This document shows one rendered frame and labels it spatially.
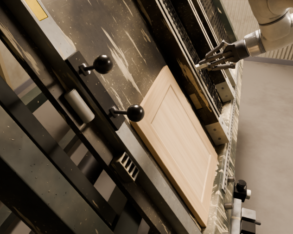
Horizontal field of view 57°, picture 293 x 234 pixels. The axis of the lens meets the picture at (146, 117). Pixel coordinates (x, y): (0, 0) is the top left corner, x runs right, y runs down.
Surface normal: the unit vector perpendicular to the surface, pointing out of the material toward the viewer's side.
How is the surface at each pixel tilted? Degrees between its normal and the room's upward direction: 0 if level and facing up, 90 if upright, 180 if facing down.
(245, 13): 90
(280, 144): 0
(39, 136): 58
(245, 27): 90
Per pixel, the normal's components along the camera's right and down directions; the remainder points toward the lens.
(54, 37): 0.80, -0.27
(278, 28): -0.19, 0.58
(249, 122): 0.00, -0.81
